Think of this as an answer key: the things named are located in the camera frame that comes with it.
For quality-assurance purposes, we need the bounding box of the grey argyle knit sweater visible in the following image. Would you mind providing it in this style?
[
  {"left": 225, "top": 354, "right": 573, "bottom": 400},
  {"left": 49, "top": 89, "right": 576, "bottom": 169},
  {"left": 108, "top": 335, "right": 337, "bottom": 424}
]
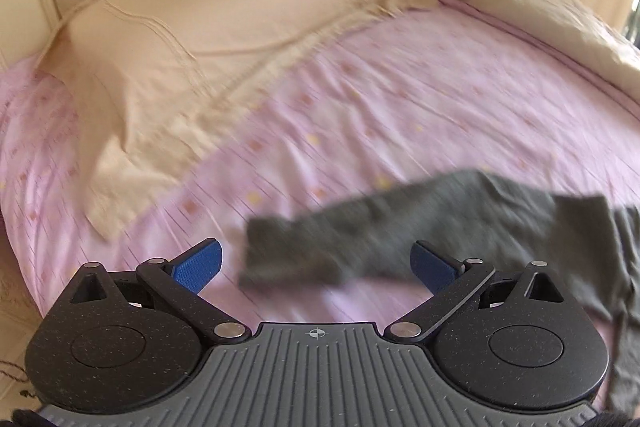
[{"left": 240, "top": 170, "right": 639, "bottom": 413}]

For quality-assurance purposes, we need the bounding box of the pink patterned bed sheet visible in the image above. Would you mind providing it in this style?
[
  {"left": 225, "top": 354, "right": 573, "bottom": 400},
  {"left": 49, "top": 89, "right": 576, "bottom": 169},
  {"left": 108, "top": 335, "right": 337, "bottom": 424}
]
[{"left": 1, "top": 0, "right": 639, "bottom": 327}]

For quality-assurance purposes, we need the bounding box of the beige pillow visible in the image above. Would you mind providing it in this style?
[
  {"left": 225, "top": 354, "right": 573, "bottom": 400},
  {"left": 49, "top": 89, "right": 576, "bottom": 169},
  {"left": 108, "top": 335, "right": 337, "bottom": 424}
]
[{"left": 39, "top": 0, "right": 437, "bottom": 239}]

